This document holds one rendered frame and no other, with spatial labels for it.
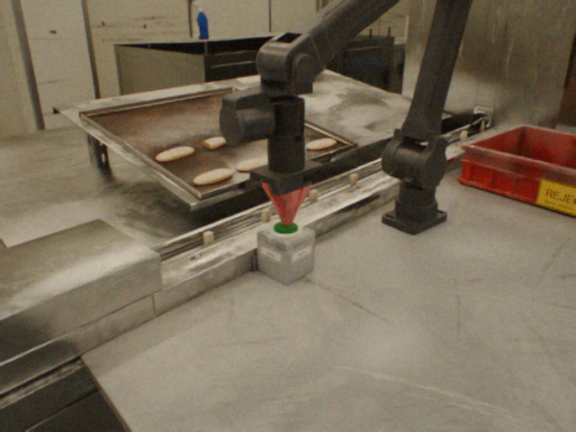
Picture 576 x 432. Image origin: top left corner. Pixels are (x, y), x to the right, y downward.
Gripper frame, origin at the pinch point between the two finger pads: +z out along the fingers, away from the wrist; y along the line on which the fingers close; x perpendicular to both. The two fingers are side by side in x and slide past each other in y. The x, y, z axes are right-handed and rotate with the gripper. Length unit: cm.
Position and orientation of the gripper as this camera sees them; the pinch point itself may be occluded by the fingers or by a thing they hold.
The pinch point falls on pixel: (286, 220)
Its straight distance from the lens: 80.9
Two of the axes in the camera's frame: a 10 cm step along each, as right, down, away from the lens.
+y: 6.9, -3.0, 6.6
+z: 0.0, 9.1, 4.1
